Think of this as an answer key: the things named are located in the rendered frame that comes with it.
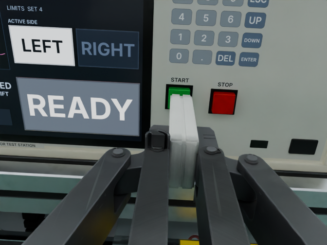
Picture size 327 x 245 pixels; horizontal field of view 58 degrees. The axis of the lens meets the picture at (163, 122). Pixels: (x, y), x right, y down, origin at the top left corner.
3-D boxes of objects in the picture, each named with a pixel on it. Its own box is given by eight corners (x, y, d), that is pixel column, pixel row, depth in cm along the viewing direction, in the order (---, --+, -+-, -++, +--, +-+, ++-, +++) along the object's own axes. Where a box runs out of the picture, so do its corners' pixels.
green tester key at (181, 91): (188, 110, 25) (190, 90, 24) (167, 109, 25) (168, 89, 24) (188, 106, 26) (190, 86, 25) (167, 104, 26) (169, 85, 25)
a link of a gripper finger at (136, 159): (167, 198, 14) (103, 195, 14) (168, 146, 19) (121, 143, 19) (168, 172, 13) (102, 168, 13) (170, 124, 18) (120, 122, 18)
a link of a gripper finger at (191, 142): (184, 140, 15) (199, 141, 15) (181, 94, 21) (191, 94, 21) (180, 189, 16) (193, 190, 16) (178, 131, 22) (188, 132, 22)
